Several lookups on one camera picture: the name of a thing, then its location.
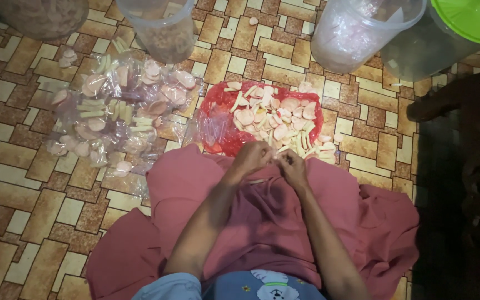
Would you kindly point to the person's right hand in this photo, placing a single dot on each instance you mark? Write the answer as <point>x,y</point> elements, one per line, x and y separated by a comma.
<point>296,168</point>

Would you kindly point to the person's left hand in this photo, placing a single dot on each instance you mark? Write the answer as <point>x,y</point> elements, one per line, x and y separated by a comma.
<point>250,157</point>

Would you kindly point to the person's left fingers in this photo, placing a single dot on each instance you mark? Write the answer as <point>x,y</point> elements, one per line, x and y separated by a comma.
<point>266,153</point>

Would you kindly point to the person's right fingers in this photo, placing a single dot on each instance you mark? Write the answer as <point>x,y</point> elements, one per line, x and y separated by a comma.
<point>283,160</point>

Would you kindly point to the small clear plastic packet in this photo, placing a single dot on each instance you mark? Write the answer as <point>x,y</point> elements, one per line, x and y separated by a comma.
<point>274,158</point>

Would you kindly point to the heap of loose pink crackers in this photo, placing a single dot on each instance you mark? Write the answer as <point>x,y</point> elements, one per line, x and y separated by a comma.
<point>277,121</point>

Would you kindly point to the crumpled clear plastic bag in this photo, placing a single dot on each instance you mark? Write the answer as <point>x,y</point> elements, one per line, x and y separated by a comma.
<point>206,127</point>

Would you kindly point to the red plastic bag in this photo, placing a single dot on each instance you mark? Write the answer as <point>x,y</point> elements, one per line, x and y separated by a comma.
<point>223,104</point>

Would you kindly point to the person's pink skirt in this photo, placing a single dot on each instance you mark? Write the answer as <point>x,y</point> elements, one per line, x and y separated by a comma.
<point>265,233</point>

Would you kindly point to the single pink round cracker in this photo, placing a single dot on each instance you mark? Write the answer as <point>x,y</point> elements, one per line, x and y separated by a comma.
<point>253,21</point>

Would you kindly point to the person's blue printed shirt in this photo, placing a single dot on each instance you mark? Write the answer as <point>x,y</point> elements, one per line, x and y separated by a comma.
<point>240,287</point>

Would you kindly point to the clear bucket with plastic bags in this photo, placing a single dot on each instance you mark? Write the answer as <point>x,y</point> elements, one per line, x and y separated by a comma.
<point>356,33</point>

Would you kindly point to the pile of packed cracker bags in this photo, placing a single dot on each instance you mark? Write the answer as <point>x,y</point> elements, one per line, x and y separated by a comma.
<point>115,108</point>

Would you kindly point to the clear plastic bucket with crackers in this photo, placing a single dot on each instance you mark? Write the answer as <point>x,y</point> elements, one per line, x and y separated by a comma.
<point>163,29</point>

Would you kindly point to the dark wooden furniture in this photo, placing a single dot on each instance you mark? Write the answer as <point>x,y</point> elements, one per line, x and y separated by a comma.
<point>465,175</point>

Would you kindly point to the clear container with green lid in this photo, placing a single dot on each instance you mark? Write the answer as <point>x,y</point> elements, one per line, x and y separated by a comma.
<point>444,37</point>

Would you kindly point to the small cluster of pink crackers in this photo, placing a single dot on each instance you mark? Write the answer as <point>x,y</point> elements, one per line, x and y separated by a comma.
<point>67,58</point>

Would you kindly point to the large clear jar of crackers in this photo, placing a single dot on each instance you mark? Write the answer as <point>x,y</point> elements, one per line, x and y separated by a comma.
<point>40,16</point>

